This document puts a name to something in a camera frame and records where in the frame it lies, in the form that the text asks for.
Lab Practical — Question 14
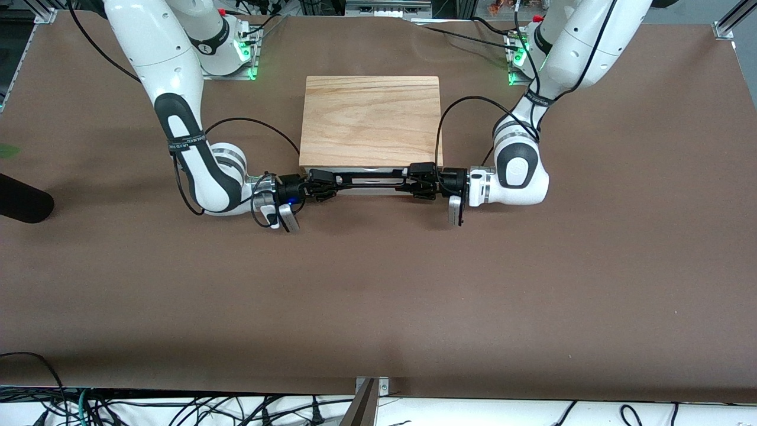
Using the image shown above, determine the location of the black tangled cable bundle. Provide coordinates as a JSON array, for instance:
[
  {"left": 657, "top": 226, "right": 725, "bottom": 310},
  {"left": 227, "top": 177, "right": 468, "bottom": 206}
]
[{"left": 89, "top": 393, "right": 355, "bottom": 426}]

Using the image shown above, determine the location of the short black table cable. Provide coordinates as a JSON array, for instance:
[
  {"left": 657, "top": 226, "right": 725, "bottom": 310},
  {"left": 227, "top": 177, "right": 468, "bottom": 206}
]
[{"left": 472, "top": 17, "right": 522, "bottom": 37}]

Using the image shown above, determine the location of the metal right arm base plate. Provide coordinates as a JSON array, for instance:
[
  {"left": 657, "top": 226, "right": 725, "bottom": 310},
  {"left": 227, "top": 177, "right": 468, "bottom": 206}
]
[{"left": 200, "top": 27, "right": 261, "bottom": 81}]

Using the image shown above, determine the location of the grey brown mount pole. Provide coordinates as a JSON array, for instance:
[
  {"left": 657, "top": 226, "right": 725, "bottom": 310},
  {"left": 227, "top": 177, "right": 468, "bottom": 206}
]
[{"left": 339, "top": 379, "right": 379, "bottom": 426}]

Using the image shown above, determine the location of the black looping floor cable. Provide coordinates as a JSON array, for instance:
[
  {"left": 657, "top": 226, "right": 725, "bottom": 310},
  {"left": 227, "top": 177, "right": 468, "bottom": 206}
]
[{"left": 0, "top": 352, "right": 70, "bottom": 426}]

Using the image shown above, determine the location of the metal clamp bracket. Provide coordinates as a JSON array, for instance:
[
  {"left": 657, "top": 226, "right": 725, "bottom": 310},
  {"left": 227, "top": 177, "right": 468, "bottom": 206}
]
[{"left": 355, "top": 377, "right": 391, "bottom": 397}]

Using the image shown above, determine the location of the black base cable bundle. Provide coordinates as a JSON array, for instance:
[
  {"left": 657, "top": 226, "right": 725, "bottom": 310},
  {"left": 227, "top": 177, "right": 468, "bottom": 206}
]
[{"left": 234, "top": 0, "right": 290, "bottom": 45}]

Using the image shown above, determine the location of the long black table cable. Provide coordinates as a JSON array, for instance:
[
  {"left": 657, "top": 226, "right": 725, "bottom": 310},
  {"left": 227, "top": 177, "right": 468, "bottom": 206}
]
[{"left": 408, "top": 21, "right": 516, "bottom": 51}]

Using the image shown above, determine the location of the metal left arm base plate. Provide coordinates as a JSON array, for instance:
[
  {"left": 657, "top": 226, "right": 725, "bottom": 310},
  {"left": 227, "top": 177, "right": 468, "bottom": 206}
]
[{"left": 507, "top": 33, "right": 536, "bottom": 86}]

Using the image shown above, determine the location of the wooden drawer cabinet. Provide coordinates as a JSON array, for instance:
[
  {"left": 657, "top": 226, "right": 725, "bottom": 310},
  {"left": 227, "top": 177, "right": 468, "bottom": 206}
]
[{"left": 299, "top": 76, "right": 444, "bottom": 178}]

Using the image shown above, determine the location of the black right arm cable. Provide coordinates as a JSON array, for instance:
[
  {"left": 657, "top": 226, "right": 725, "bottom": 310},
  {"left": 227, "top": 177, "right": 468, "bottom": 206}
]
[{"left": 66, "top": 0, "right": 303, "bottom": 230}]

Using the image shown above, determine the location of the black cylindrical object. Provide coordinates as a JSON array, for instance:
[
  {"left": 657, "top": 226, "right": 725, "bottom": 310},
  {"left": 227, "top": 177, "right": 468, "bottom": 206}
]
[{"left": 0, "top": 173, "right": 55, "bottom": 224}]

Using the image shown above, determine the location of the grey device with ports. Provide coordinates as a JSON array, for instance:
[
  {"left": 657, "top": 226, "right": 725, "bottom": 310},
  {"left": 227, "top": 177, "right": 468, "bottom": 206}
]
[{"left": 346, "top": 0, "right": 432, "bottom": 18}]

